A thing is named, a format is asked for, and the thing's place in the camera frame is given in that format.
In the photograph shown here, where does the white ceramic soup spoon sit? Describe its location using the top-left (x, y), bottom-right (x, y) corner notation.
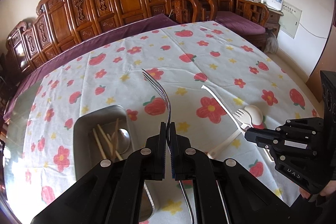
top-left (244, 105), bottom-right (263, 126)

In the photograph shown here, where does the metal spoon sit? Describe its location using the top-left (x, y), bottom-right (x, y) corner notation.
top-left (116, 128), bottom-right (130, 155)

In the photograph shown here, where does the wooden chopstick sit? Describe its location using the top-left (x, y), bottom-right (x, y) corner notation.
top-left (92, 128), bottom-right (107, 159)
top-left (97, 124), bottom-right (123, 160)

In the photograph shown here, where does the metal fork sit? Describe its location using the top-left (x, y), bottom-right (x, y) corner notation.
top-left (142, 69), bottom-right (195, 224)

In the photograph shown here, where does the white plastic spoon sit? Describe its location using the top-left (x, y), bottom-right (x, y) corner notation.
top-left (201, 85), bottom-right (246, 135)

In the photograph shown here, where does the rectangular metal tray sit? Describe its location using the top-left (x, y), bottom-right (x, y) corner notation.
top-left (72, 105), bottom-right (153, 223)

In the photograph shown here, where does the person's right hand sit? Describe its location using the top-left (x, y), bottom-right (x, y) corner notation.
top-left (299, 180), bottom-right (336, 200)

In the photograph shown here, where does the strawberry flower tablecloth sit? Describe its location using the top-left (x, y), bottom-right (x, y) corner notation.
top-left (6, 22), bottom-right (321, 223)

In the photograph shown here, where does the grey fluffy bundle on floor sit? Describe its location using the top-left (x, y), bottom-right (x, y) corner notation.
top-left (264, 30), bottom-right (278, 54)

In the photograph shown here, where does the wooden side table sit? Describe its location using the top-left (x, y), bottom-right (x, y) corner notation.
top-left (264, 8), bottom-right (283, 37)

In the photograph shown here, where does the white router box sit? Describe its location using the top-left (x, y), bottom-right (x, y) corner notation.
top-left (266, 0), bottom-right (283, 11)

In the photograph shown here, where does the long carved wooden sofa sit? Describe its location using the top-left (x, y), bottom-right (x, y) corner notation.
top-left (0, 0), bottom-right (200, 119)

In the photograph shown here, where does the carved wooden armchair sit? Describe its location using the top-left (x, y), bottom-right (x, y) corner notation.
top-left (198, 0), bottom-right (269, 51)

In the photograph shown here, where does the white wall distribution box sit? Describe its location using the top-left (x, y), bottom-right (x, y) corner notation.
top-left (279, 1), bottom-right (302, 39)

